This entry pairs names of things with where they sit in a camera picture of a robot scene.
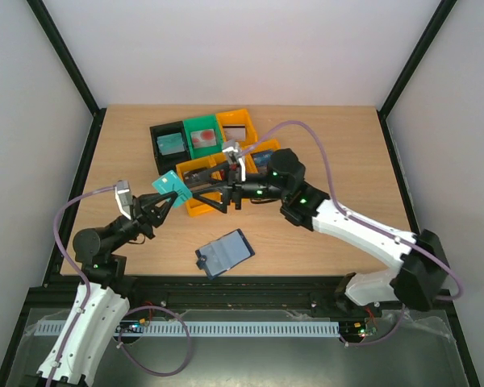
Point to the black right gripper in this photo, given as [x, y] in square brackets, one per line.
[233, 188]

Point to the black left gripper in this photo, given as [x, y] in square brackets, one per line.
[143, 220]

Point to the blue card holder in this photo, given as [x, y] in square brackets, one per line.
[223, 254]

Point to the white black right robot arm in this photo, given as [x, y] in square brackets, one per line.
[416, 267]

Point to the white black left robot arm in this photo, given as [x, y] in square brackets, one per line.
[104, 292]

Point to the yellow bin with dark cards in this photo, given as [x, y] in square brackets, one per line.
[194, 207]

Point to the dark VIP card stack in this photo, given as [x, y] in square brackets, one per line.
[192, 174]

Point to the yellow bin with red cards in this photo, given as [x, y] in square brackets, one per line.
[219, 161]

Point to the yellow bin with blue cards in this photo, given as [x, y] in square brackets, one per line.
[271, 144]

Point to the blue VIP card stack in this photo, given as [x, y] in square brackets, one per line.
[261, 159]

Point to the red white card stack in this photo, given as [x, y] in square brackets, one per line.
[203, 138]

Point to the white striped card stack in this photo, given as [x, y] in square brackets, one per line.
[235, 132]

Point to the teal card stack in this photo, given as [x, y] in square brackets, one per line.
[170, 144]

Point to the green bin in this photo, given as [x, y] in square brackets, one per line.
[200, 123]

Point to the black bin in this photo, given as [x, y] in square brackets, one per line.
[167, 163]

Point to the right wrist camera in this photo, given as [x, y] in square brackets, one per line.
[234, 155]

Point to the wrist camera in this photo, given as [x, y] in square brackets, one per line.
[234, 155]
[124, 198]

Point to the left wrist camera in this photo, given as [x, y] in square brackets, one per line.
[124, 198]

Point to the black front frame rail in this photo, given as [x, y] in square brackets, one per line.
[313, 294]

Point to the white slotted cable duct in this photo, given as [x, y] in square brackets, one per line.
[238, 329]

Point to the black left rear frame post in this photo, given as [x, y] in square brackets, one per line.
[46, 22]

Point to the black frame post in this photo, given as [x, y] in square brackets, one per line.
[430, 32]
[46, 22]

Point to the black right rear frame post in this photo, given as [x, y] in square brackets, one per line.
[430, 32]

